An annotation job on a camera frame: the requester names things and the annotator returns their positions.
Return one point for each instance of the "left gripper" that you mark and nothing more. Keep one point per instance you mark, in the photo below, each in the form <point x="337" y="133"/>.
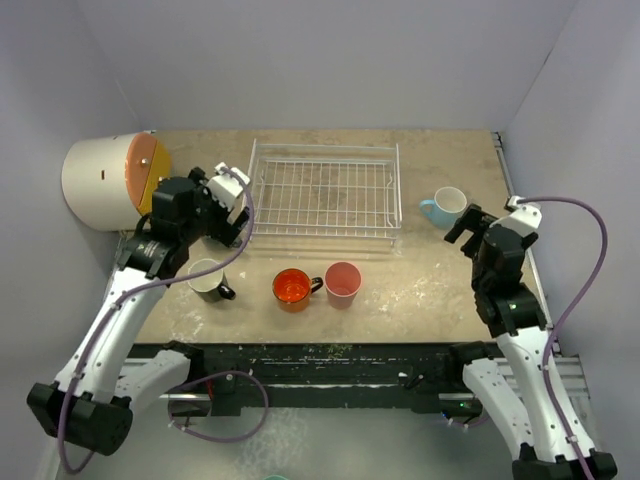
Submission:
<point x="220" y="231"/>

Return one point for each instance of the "white wire dish rack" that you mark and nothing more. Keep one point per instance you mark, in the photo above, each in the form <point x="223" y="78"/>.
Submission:
<point x="326" y="191"/>

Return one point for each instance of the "black faceted mug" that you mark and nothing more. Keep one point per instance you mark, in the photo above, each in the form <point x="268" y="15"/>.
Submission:
<point x="211" y="287"/>

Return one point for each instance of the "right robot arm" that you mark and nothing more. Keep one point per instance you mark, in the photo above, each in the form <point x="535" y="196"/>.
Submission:
<point x="534" y="415"/>

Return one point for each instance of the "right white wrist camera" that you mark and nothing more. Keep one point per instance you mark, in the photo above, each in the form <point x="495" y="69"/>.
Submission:
<point x="524" y="217"/>

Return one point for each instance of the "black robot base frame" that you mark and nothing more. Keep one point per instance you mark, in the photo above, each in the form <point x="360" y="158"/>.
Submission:
<point x="420" y="377"/>

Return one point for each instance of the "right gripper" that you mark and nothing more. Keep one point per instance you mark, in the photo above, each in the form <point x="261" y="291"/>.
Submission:
<point x="473" y="218"/>

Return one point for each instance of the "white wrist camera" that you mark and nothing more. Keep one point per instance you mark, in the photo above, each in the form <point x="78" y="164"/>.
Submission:
<point x="524" y="217"/>
<point x="224" y="186"/>

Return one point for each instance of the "pink tumbler cup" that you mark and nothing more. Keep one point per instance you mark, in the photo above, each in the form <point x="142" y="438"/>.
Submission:
<point x="342" y="281"/>

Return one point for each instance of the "aluminium frame rails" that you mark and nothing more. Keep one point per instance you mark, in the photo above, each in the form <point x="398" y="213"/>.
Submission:
<point x="91" y="404"/>

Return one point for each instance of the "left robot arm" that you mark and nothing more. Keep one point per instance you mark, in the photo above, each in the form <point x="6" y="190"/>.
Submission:
<point x="90" y="404"/>

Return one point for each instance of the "round cream drawer cabinet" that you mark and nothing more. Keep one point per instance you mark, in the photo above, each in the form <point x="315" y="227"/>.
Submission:
<point x="108" y="182"/>

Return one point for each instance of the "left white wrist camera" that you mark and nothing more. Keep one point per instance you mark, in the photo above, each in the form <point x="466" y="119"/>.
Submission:
<point x="224" y="186"/>

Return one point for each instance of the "orange cup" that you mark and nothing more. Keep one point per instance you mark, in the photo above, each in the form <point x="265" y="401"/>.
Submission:
<point x="293" y="288"/>

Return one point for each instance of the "light blue mug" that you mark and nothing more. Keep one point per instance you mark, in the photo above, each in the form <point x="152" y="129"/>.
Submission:
<point x="445" y="207"/>

